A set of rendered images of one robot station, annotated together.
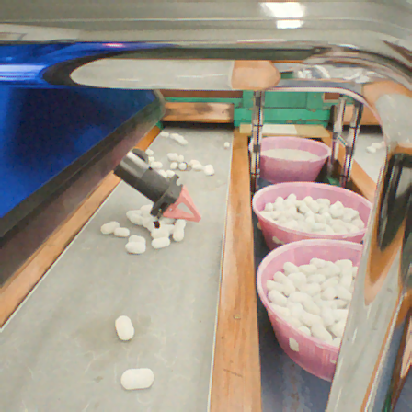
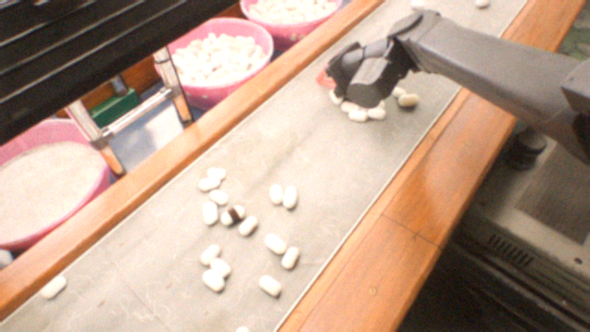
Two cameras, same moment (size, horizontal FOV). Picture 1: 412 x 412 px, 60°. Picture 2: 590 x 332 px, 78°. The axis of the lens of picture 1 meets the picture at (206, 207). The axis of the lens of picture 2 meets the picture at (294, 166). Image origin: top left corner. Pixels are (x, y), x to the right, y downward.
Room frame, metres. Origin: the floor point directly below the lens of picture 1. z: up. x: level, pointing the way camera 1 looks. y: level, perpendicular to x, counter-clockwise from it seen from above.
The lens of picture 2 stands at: (1.20, 0.33, 1.23)
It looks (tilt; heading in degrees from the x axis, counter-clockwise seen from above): 51 degrees down; 217
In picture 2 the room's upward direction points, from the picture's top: 5 degrees counter-clockwise
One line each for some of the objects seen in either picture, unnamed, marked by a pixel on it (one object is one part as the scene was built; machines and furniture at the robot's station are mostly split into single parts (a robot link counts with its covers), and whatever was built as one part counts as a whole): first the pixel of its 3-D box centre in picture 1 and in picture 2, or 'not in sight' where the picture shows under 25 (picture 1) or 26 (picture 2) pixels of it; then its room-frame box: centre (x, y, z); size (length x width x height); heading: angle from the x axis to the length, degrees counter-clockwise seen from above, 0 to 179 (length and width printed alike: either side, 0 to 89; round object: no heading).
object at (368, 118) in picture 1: (371, 115); not in sight; (1.38, -0.64, 0.83); 0.30 x 0.06 x 0.07; 85
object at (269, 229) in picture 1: (310, 223); (218, 66); (0.71, -0.24, 0.72); 0.27 x 0.27 x 0.10
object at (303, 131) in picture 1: (282, 131); not in sight; (1.36, -0.30, 0.77); 0.33 x 0.15 x 0.01; 85
